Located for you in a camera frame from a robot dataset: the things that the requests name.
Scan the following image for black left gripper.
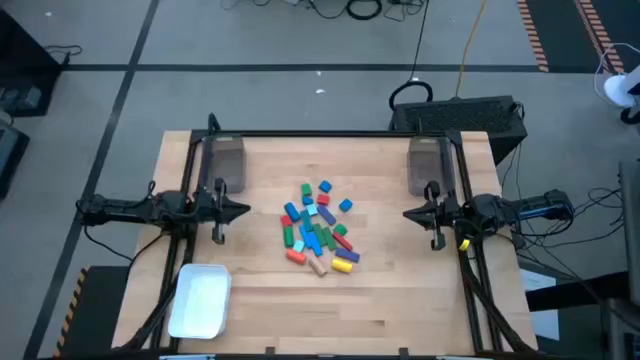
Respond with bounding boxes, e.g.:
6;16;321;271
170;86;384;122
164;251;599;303
197;178;251;246

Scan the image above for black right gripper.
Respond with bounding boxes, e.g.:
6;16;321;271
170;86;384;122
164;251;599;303
402;180;461;251

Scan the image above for red long block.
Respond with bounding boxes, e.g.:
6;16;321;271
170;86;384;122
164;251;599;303
332;231;354;252

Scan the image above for white plastic tray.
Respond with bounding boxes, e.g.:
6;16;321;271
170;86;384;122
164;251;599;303
167;263;233;340

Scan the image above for natural wood cylinder block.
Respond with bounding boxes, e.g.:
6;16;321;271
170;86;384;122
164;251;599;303
307;256;329;278

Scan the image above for grey translucent bin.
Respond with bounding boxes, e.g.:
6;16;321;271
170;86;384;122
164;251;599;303
407;136;454;197
202;135;247;195

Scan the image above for black perforated computer case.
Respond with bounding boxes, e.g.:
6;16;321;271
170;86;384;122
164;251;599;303
389;94;529;166

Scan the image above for white paper sheet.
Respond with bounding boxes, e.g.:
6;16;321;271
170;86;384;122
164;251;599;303
519;268;560;341

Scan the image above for black mat yellow striped edge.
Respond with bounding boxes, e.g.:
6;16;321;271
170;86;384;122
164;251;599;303
53;264;132;359

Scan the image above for black floor beam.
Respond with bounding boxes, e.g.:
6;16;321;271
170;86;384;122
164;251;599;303
524;272;640;314

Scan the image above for grey cabinet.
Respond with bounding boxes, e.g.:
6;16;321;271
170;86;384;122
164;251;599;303
618;159;640;306

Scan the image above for black equipment box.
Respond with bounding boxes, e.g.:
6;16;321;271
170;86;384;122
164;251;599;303
0;119;30;199

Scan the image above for dark mat orange striped edges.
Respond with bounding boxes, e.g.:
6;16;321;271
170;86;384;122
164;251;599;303
517;0;626;74

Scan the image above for white round device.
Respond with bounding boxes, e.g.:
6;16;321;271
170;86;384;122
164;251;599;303
594;42;640;109

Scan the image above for black cabinet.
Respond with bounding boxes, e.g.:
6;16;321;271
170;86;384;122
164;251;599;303
0;7;64;119

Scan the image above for black aluminium table frame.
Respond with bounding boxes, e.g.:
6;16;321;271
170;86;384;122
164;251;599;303
119;113;539;357

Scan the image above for black coiled floor cable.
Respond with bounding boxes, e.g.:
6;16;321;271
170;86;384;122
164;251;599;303
388;0;435;112

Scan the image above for yellow floor cable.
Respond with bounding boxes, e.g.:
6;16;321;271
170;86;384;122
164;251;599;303
453;0;489;99

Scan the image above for black cable coil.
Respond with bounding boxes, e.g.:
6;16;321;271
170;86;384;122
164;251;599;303
345;0;384;21

